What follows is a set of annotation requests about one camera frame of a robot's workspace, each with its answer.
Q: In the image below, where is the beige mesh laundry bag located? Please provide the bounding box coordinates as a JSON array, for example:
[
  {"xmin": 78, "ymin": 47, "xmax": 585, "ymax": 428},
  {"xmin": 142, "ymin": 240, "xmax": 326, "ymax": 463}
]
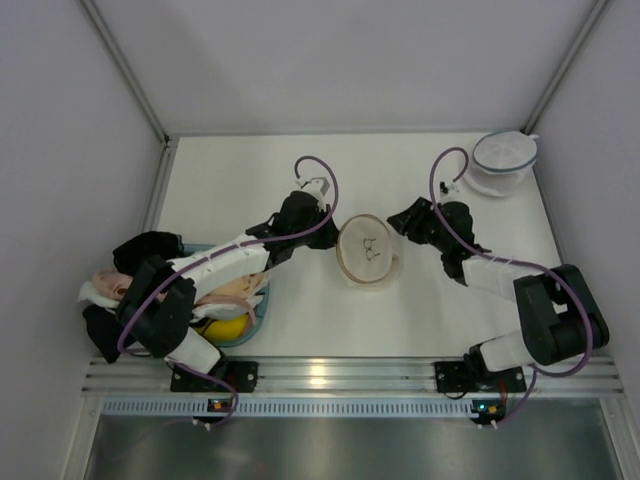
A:
[{"xmin": 335, "ymin": 214, "xmax": 401, "ymax": 290}]

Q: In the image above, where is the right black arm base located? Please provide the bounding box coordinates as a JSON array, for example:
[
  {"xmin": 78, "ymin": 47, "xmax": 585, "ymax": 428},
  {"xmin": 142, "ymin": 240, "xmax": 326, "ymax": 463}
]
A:
[{"xmin": 434, "ymin": 359, "xmax": 501, "ymax": 397}]

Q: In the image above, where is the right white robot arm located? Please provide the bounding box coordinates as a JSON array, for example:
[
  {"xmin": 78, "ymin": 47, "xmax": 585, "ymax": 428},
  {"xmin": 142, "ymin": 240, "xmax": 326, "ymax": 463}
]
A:
[{"xmin": 387, "ymin": 197, "xmax": 610, "ymax": 377}]

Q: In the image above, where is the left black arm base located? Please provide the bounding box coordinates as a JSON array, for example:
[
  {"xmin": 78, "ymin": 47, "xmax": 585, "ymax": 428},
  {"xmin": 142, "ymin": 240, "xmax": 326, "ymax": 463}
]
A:
[{"xmin": 169, "ymin": 359, "xmax": 259, "ymax": 393}]

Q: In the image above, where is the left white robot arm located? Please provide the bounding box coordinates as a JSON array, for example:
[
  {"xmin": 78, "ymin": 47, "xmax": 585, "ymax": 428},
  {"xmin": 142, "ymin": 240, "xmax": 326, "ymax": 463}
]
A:
[{"xmin": 115, "ymin": 190, "xmax": 337, "ymax": 378}]

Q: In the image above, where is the white blue-rimmed laundry bag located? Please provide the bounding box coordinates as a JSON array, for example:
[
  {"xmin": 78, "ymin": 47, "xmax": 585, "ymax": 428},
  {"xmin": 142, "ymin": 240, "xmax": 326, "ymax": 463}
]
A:
[{"xmin": 463, "ymin": 131, "xmax": 538, "ymax": 198}]

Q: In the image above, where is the beige bra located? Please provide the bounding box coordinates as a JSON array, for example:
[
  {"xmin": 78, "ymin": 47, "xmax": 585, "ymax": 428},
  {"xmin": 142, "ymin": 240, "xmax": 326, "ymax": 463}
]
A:
[{"xmin": 207, "ymin": 272, "xmax": 269, "ymax": 302}]

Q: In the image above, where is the yellow padded bra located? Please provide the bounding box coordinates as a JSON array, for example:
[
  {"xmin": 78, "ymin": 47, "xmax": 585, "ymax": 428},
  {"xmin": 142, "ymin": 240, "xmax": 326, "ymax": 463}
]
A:
[{"xmin": 197, "ymin": 314, "xmax": 249, "ymax": 343}]

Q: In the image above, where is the pink bra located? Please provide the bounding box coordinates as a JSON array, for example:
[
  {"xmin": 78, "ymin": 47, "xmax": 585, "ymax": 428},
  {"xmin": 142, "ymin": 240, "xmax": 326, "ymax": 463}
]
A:
[{"xmin": 92, "ymin": 270, "xmax": 133, "ymax": 301}]

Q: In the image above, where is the teal plastic basket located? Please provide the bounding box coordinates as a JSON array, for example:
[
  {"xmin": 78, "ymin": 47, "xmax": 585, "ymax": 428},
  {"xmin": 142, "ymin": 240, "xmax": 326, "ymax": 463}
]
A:
[{"xmin": 174, "ymin": 242, "xmax": 272, "ymax": 349}]

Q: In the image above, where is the black garment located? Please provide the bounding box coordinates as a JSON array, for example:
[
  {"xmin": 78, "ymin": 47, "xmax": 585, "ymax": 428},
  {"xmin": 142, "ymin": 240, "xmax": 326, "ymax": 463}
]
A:
[{"xmin": 113, "ymin": 231, "xmax": 184, "ymax": 276}]

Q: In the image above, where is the white lace garment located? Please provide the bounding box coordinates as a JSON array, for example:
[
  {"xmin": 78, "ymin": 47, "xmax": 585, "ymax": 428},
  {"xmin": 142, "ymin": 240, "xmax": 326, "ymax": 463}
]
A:
[{"xmin": 78, "ymin": 281, "xmax": 121, "ymax": 309}]

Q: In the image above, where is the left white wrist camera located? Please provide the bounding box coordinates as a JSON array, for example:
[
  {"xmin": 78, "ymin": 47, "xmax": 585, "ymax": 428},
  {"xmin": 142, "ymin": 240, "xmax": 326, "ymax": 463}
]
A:
[{"xmin": 296, "ymin": 177, "xmax": 331, "ymax": 210}]

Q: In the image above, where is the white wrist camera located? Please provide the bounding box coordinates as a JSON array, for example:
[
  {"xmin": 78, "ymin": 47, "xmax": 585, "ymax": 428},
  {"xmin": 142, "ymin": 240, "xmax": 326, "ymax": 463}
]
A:
[
  {"xmin": 438, "ymin": 181, "xmax": 460, "ymax": 204},
  {"xmin": 296, "ymin": 177, "xmax": 331, "ymax": 210}
]

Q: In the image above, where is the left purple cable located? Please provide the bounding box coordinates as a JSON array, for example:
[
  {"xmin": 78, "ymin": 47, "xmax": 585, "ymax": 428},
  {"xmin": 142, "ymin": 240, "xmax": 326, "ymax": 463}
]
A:
[{"xmin": 115, "ymin": 156, "xmax": 342, "ymax": 356}]

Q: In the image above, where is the purple cable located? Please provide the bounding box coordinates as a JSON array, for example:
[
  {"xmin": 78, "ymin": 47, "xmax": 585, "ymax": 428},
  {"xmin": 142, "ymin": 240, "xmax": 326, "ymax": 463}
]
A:
[
  {"xmin": 115, "ymin": 156, "xmax": 342, "ymax": 356},
  {"xmin": 428, "ymin": 147, "xmax": 599, "ymax": 376}
]

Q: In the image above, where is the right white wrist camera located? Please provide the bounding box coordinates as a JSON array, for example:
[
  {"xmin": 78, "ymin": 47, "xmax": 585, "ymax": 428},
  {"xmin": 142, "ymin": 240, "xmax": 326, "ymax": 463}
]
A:
[{"xmin": 438, "ymin": 181, "xmax": 460, "ymax": 204}]

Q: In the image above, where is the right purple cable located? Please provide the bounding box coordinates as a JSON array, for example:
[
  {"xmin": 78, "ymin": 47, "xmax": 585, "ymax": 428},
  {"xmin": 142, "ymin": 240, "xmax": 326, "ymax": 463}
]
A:
[{"xmin": 428, "ymin": 147, "xmax": 599, "ymax": 376}]

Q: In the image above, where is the aluminium mounting rail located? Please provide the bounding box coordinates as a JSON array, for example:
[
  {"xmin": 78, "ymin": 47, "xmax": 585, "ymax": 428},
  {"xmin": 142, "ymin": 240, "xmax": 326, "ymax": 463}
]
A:
[{"xmin": 81, "ymin": 357, "xmax": 624, "ymax": 398}]

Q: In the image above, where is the perforated cable duct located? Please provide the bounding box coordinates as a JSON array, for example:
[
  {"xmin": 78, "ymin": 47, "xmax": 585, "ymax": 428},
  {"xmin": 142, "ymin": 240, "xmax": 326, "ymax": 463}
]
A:
[{"xmin": 102, "ymin": 397, "xmax": 479, "ymax": 418}]

